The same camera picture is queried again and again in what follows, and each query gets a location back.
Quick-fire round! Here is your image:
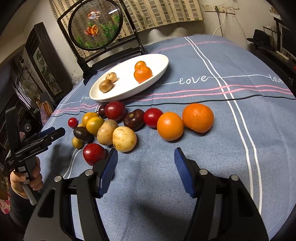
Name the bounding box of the small tan fruit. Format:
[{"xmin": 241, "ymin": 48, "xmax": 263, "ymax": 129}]
[{"xmin": 105, "ymin": 72, "xmax": 118, "ymax": 83}]

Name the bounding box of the yellow green tomato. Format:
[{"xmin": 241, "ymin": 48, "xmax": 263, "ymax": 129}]
[{"xmin": 86, "ymin": 116, "xmax": 104, "ymax": 136}]

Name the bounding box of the round goldfish screen ornament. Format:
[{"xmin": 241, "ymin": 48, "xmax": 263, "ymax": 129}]
[{"xmin": 57, "ymin": 1, "xmax": 147, "ymax": 84}]

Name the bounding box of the person's left hand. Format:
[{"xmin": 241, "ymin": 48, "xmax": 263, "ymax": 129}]
[{"xmin": 9, "ymin": 157, "xmax": 44, "ymax": 197}]

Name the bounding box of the medium orange tangerine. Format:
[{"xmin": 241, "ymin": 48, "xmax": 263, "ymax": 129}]
[{"xmin": 134, "ymin": 66, "xmax": 152, "ymax": 83}]

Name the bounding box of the small orange tangerine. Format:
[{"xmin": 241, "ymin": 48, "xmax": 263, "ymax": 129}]
[{"xmin": 134, "ymin": 61, "xmax": 147, "ymax": 70}]

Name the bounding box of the pale yellow potato fruit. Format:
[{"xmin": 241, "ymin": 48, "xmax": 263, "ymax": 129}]
[{"xmin": 112, "ymin": 126, "xmax": 137, "ymax": 152}]

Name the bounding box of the yellow orange tomato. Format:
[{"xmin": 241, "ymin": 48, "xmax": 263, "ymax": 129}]
[{"xmin": 82, "ymin": 112, "xmax": 99, "ymax": 126}]

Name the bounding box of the large dark red plum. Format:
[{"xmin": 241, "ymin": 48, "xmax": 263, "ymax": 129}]
[{"xmin": 105, "ymin": 101, "xmax": 126, "ymax": 121}]

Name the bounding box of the tan oblong fruit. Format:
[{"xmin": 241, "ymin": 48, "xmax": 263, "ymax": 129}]
[{"xmin": 97, "ymin": 120, "xmax": 118, "ymax": 146}]

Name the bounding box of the white oval plate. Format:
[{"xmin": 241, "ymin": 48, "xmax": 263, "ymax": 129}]
[{"xmin": 89, "ymin": 54, "xmax": 169, "ymax": 102}]

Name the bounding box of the dark maroon wrinkled fruit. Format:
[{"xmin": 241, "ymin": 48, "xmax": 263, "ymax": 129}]
[{"xmin": 123, "ymin": 109, "xmax": 145, "ymax": 132}]

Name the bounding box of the dark framed picture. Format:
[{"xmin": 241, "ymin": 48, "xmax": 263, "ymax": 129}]
[{"xmin": 25, "ymin": 22, "xmax": 73, "ymax": 103}]

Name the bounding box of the small dark plum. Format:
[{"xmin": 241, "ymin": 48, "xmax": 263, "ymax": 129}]
[{"xmin": 98, "ymin": 104, "xmax": 106, "ymax": 118}]

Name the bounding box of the small brown fruit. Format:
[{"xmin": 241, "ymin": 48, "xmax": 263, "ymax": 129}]
[{"xmin": 99, "ymin": 79, "xmax": 114, "ymax": 93}]

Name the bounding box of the blue striped tablecloth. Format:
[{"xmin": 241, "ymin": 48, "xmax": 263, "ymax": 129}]
[{"xmin": 36, "ymin": 34, "xmax": 296, "ymax": 241}]

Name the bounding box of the large orange tangerine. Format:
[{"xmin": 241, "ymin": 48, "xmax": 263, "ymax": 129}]
[{"xmin": 157, "ymin": 112, "xmax": 184, "ymax": 141}]

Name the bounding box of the small red cherry tomato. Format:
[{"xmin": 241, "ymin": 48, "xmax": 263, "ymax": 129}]
[{"xmin": 68, "ymin": 118, "xmax": 78, "ymax": 128}]

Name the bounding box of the dark brown purple fruit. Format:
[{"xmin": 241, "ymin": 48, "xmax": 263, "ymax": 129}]
[{"xmin": 73, "ymin": 126, "xmax": 92, "ymax": 142}]

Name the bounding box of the beige checked curtain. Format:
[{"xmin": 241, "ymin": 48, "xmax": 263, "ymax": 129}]
[{"xmin": 62, "ymin": 1, "xmax": 203, "ymax": 58}]

